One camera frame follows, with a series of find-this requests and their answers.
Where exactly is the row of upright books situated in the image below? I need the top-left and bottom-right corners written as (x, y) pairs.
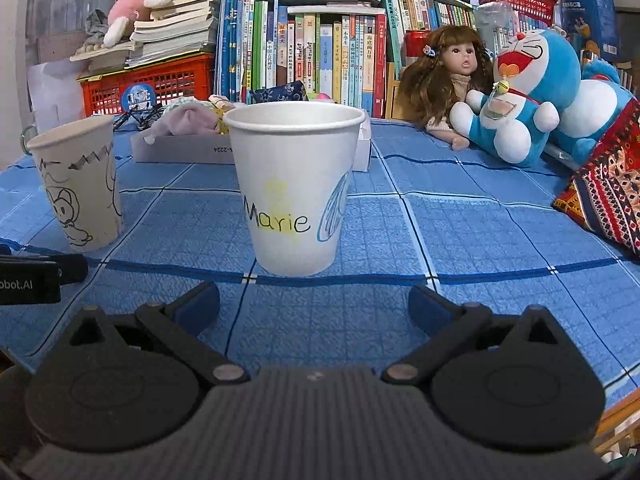
top-left (215, 0), bottom-right (591, 121)

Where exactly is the green checked cloth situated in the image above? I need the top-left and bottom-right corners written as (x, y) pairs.
top-left (167, 97), bottom-right (216, 116)

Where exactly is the paper cup with handwriting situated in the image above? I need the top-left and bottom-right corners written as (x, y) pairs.
top-left (222, 102), bottom-right (367, 277)

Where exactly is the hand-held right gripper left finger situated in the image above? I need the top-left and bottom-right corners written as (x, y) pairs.
top-left (62, 281), bottom-right (250, 387)

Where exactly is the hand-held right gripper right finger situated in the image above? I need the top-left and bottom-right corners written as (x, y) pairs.
top-left (382, 286), bottom-right (570, 386)

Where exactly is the red patterned cushion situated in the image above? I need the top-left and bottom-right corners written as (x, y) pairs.
top-left (551, 100), bottom-right (640, 261)

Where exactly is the paper cup with rabbit drawing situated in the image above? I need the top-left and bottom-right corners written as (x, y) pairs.
top-left (26, 115), bottom-right (125, 252)

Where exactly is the pale purple plush toy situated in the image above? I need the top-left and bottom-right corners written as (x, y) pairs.
top-left (145, 105), bottom-right (223, 145)

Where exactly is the pink white plush toy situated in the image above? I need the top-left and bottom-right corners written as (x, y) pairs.
top-left (102, 0), bottom-right (173, 51)

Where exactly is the grey plush toy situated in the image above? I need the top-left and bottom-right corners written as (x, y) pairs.
top-left (82, 9), bottom-right (111, 51)

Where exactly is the blue checked tablecloth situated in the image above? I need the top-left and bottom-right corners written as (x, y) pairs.
top-left (0, 115), bottom-right (640, 411)

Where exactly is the white cardboard box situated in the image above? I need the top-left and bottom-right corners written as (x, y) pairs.
top-left (131, 110), bottom-right (372, 171)

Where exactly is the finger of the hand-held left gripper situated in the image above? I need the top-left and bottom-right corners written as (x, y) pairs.
top-left (50, 254), bottom-right (90, 284)

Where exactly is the small blue cat plush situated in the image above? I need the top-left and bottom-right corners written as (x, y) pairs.
top-left (449, 29), bottom-right (583, 168)

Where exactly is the red can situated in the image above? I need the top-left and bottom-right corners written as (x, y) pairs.
top-left (404, 30), bottom-right (433, 68)

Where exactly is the gold sequin bow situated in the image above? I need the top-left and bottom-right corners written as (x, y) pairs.
top-left (212, 102), bottom-right (236, 135)

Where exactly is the stack of worn books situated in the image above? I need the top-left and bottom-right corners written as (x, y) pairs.
top-left (70, 0), bottom-right (221, 73)

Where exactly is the large blue cat plush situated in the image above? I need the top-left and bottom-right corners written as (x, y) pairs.
top-left (550, 59), bottom-right (640, 166)

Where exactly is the red plastic crate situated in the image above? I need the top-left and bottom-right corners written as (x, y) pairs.
top-left (80, 54), bottom-right (216, 117)

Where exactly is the dark blue speckled soft pouch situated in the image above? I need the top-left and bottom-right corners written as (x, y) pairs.
top-left (248, 81), bottom-right (308, 106)

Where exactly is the round blue badge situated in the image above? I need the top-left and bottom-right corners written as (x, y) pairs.
top-left (121, 84), bottom-right (153, 113)

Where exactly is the blue cardboard box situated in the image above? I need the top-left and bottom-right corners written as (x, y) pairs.
top-left (556, 0), bottom-right (623, 63)

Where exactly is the brown-haired doll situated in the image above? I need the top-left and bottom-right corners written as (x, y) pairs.
top-left (397, 25), bottom-right (496, 152)

